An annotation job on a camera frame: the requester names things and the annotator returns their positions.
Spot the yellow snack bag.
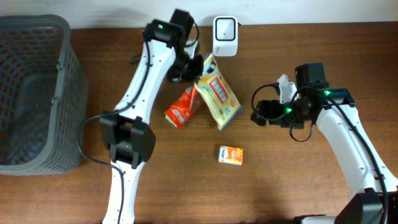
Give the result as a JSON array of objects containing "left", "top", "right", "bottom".
[{"left": 194, "top": 53, "right": 243, "bottom": 131}]

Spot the red Hacks candy bag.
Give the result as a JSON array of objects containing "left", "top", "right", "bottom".
[{"left": 165, "top": 85, "right": 205, "bottom": 129}]

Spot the orange small carton box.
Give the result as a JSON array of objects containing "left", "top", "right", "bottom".
[{"left": 218, "top": 146, "right": 243, "bottom": 166}]

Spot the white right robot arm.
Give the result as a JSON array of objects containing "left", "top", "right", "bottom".
[{"left": 251, "top": 63, "right": 397, "bottom": 224}]

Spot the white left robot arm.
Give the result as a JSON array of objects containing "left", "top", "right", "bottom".
[{"left": 99, "top": 9, "right": 203, "bottom": 223}]

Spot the white barcode scanner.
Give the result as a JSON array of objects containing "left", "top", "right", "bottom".
[{"left": 212, "top": 16, "right": 239, "bottom": 57}]

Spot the grey plastic basket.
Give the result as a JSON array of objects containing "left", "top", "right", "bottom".
[{"left": 1, "top": 15, "right": 89, "bottom": 176}]

